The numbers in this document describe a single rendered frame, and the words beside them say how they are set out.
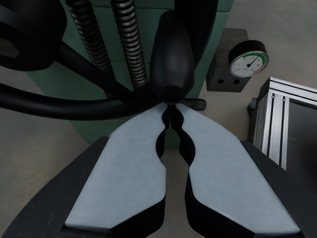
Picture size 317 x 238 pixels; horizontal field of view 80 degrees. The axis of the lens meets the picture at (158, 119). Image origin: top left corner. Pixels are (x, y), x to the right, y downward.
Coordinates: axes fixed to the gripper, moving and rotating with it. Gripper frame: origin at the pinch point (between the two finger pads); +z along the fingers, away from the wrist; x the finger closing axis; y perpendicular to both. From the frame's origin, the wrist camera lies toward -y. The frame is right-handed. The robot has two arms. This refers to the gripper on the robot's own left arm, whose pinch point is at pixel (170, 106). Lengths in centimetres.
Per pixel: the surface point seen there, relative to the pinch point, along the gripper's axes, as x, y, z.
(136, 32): -3.5, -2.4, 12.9
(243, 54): 12.6, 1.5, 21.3
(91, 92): -19.4, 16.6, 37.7
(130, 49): -4.3, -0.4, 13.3
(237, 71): 13.2, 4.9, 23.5
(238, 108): 43, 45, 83
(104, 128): -22, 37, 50
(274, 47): 75, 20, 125
